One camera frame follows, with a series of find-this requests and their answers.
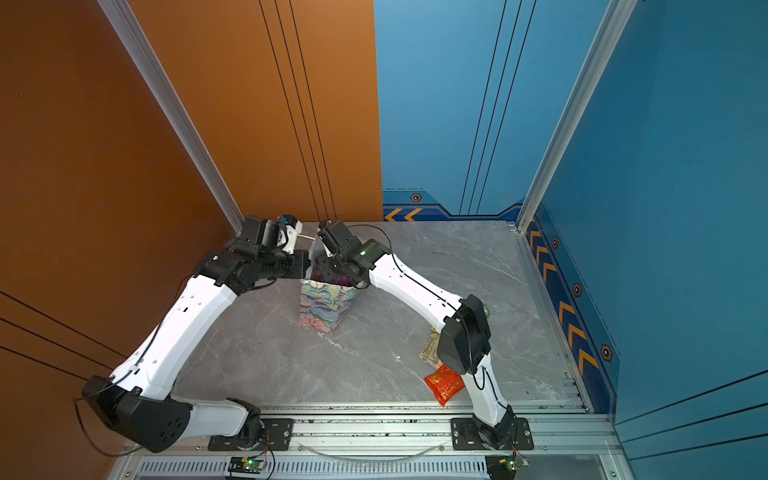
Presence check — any floral white paper bag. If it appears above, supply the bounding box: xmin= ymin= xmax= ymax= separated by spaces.
xmin=299 ymin=233 xmax=358 ymax=333

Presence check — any beige clear snack packet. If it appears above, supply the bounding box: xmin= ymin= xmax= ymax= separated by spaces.
xmin=419 ymin=332 xmax=443 ymax=370

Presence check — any red snack packet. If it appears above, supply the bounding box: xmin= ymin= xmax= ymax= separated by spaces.
xmin=424 ymin=365 xmax=465 ymax=406

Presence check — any purple grape candy bag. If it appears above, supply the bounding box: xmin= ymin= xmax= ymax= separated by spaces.
xmin=333 ymin=276 xmax=355 ymax=288

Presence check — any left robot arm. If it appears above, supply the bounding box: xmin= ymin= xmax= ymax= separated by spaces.
xmin=81 ymin=247 xmax=311 ymax=453

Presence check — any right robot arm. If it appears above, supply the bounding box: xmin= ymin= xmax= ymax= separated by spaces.
xmin=312 ymin=253 xmax=517 ymax=449

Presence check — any left circuit board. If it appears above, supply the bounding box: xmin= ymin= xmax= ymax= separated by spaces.
xmin=227 ymin=456 xmax=269 ymax=478

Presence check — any circuit board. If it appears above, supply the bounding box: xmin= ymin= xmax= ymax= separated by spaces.
xmin=227 ymin=456 xmax=269 ymax=478
xmin=485 ymin=456 xmax=530 ymax=480

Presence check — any right circuit board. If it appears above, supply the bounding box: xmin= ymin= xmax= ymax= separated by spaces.
xmin=485 ymin=456 xmax=530 ymax=480

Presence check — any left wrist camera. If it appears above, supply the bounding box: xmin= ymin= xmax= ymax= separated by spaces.
xmin=238 ymin=215 xmax=303 ymax=254

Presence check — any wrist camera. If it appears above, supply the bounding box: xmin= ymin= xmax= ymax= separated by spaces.
xmin=238 ymin=215 xmax=303 ymax=254
xmin=318 ymin=220 xmax=362 ymax=256

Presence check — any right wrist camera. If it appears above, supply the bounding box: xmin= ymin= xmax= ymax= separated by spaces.
xmin=318 ymin=220 xmax=362 ymax=256

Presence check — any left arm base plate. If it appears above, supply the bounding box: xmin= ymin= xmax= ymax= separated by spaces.
xmin=208 ymin=418 xmax=294 ymax=452

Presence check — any aluminium rail frame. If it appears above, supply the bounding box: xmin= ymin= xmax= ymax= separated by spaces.
xmin=110 ymin=397 xmax=634 ymax=479

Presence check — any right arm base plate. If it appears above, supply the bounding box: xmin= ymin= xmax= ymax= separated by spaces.
xmin=450 ymin=417 xmax=535 ymax=451

